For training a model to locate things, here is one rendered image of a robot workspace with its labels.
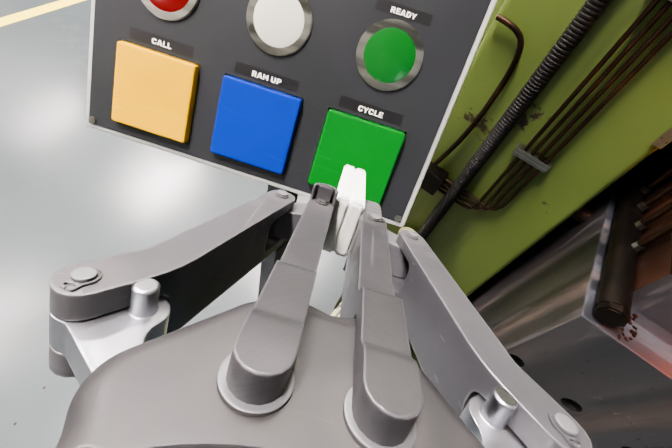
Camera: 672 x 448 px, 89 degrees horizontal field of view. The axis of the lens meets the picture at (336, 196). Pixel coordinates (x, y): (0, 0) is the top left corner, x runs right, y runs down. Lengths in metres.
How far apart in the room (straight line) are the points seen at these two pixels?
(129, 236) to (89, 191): 0.28
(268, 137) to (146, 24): 0.15
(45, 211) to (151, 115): 1.32
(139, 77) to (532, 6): 0.46
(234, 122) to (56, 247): 1.28
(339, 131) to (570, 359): 0.41
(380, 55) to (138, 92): 0.23
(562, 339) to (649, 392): 0.09
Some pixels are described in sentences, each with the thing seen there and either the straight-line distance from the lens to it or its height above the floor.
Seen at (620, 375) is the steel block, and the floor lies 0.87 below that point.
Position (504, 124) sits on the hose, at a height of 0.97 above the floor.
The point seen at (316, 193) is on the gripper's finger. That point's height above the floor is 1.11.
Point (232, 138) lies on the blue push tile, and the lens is 0.34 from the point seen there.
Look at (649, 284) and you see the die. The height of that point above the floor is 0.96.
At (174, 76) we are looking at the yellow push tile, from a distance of 0.36.
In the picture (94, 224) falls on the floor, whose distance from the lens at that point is 1.57.
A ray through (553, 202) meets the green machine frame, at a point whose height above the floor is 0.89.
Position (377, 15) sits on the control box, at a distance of 0.33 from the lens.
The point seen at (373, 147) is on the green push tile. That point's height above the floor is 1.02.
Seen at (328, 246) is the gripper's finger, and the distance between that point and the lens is 0.17.
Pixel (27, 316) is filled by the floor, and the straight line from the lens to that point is 1.47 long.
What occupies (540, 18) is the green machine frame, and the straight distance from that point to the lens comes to 0.54.
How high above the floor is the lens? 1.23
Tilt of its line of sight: 50 degrees down
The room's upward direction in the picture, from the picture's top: 19 degrees clockwise
